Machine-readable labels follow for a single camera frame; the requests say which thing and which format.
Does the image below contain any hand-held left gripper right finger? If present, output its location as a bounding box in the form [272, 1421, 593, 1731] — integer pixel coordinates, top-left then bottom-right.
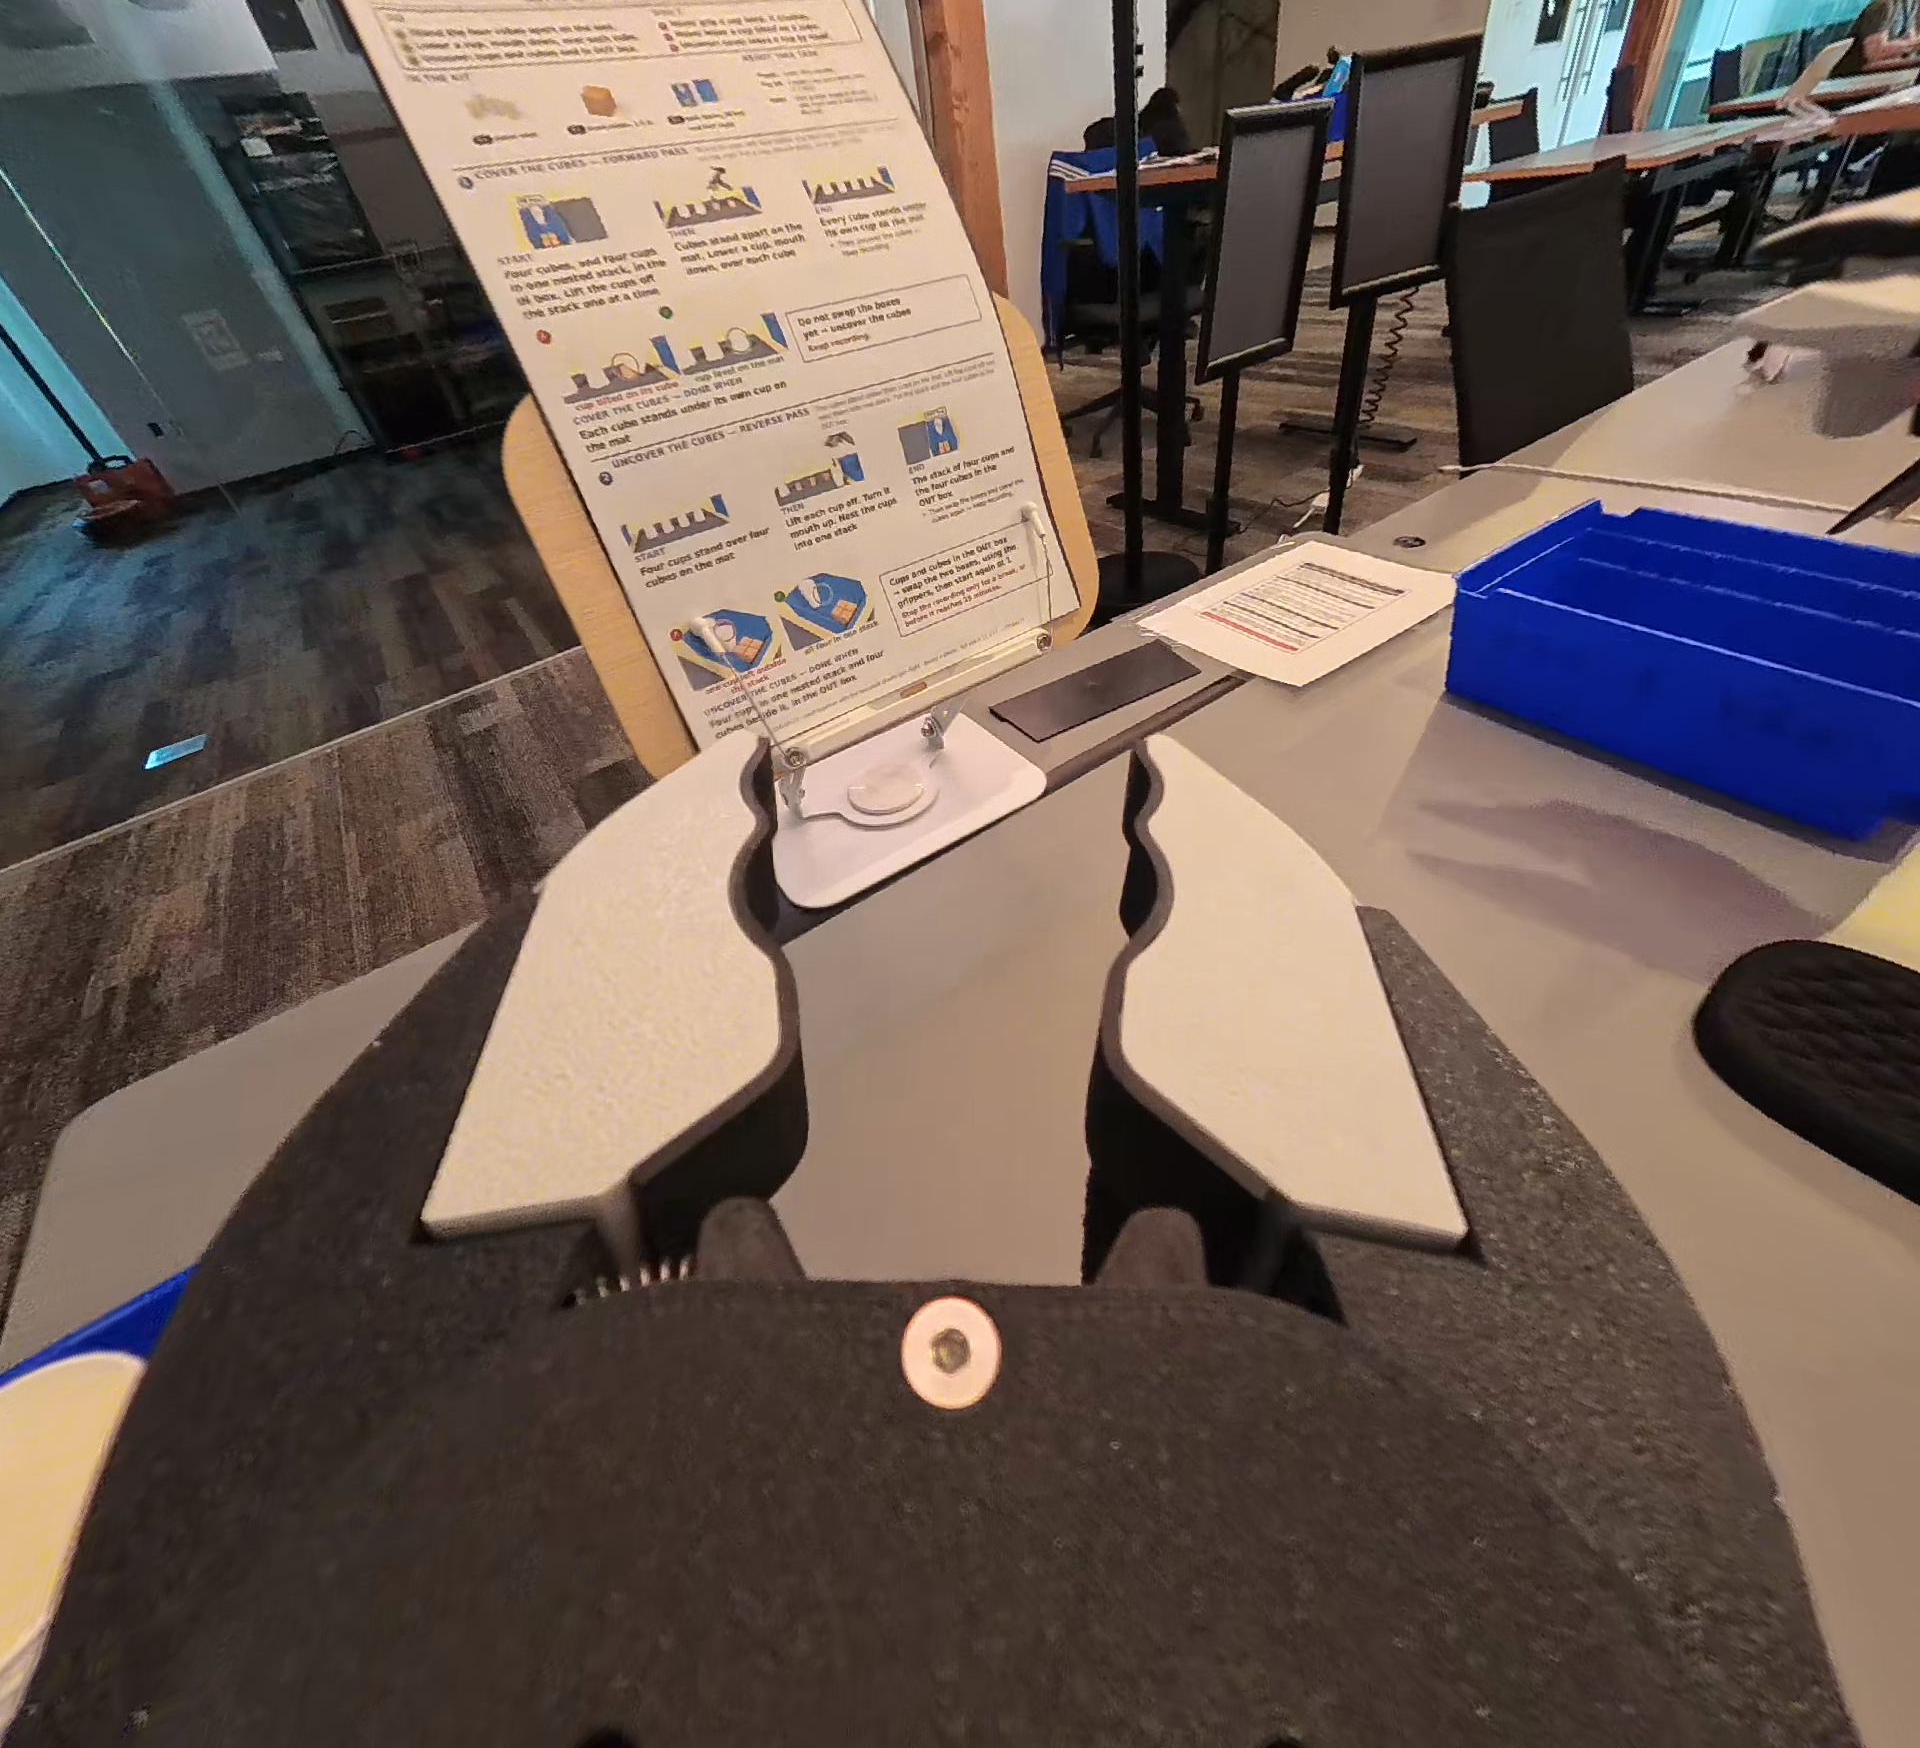
[1084, 731, 1471, 1289]

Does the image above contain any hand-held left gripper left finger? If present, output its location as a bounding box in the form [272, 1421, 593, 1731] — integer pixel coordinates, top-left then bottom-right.
[422, 731, 808, 1297]

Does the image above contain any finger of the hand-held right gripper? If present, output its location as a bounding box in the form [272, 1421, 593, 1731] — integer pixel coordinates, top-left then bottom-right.
[1733, 276, 1920, 389]
[1753, 187, 1920, 280]

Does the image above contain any blue plastic bin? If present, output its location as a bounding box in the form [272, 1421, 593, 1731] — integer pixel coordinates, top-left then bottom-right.
[0, 1265, 200, 1390]
[1445, 499, 1920, 839]

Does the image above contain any black backed display board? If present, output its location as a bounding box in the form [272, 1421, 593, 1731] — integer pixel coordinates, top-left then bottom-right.
[1828, 457, 1920, 537]

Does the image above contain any wooden top desk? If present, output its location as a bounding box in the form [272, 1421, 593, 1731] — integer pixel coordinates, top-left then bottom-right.
[1462, 114, 1794, 316]

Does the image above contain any black high-back chair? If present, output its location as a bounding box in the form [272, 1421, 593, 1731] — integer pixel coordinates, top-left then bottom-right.
[1445, 155, 1639, 469]

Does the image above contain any black flat plate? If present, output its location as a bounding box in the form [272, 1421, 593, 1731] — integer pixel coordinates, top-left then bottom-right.
[988, 644, 1204, 739]

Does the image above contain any printed paper sheet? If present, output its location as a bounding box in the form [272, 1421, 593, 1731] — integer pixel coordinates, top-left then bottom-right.
[1141, 540, 1460, 693]

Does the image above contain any black framed sign stand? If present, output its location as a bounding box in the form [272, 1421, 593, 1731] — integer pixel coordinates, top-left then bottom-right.
[1328, 34, 1486, 451]
[1192, 98, 1337, 535]

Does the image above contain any black pole stand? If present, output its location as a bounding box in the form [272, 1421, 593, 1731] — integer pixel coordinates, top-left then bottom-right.
[1102, 0, 1203, 605]

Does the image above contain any black wrist rest pad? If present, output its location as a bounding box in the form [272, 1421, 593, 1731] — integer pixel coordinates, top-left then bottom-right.
[1693, 938, 1920, 1207]

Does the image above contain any wooden instruction board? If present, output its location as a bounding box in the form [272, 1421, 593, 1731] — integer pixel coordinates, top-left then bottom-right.
[307, 0, 1100, 778]

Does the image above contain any red floor box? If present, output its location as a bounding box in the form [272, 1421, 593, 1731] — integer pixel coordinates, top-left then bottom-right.
[74, 455, 169, 537]

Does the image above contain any blue striped jacket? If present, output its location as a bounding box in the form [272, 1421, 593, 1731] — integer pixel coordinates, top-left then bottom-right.
[1041, 142, 1169, 355]

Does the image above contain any dark shelf rack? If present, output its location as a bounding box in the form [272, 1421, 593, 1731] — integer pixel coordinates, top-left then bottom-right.
[221, 90, 504, 457]

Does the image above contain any wooden support beam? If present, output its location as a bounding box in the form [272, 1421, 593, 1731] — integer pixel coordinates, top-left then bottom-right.
[897, 0, 1009, 299]

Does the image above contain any black coiled cable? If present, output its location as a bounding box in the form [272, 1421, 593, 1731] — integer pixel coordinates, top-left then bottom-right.
[1368, 290, 1425, 437]

